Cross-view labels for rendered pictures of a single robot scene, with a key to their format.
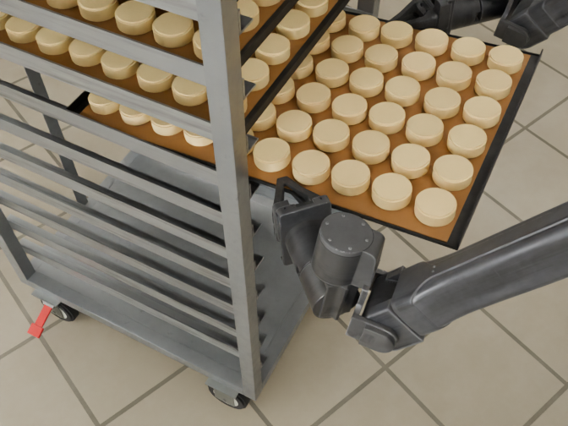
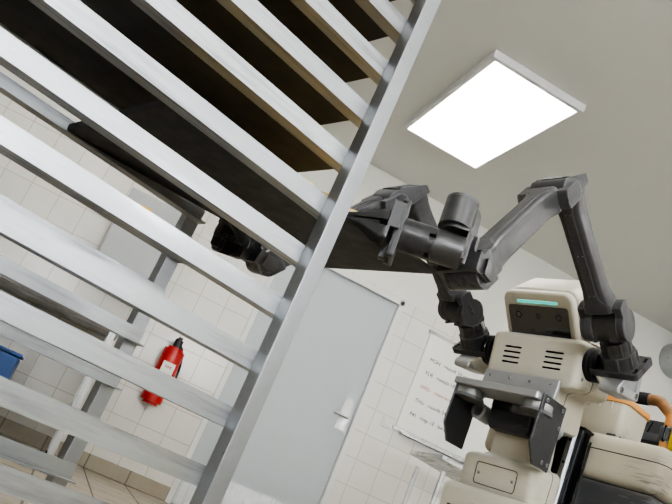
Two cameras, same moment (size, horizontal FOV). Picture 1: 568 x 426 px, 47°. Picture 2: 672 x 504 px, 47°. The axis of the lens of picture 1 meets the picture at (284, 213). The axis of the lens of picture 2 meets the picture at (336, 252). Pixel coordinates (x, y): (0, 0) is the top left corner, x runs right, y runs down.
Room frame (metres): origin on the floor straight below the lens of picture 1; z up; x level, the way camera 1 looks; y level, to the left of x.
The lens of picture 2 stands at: (0.04, 1.09, 0.35)
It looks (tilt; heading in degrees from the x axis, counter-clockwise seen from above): 18 degrees up; 295
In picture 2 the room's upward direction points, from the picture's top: 24 degrees clockwise
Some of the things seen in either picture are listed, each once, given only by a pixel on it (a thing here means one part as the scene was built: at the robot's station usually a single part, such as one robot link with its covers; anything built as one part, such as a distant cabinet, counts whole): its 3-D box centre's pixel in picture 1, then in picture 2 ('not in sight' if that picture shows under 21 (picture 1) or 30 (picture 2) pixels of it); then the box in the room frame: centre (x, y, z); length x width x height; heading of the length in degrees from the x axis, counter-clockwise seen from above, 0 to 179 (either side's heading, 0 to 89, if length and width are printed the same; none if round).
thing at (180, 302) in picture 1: (124, 272); (14, 397); (0.72, 0.32, 0.33); 0.64 x 0.03 x 0.03; 62
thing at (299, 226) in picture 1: (311, 247); (411, 237); (0.46, -0.03, 0.81); 0.07 x 0.07 x 0.10; 18
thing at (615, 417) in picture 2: not in sight; (598, 419); (0.16, -1.18, 0.87); 0.23 x 0.15 x 0.11; 153
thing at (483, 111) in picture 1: (481, 111); not in sight; (0.67, -0.27, 0.83); 0.05 x 0.05 x 0.02
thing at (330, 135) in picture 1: (331, 135); not in sight; (0.64, -0.06, 0.81); 0.05 x 0.05 x 0.02
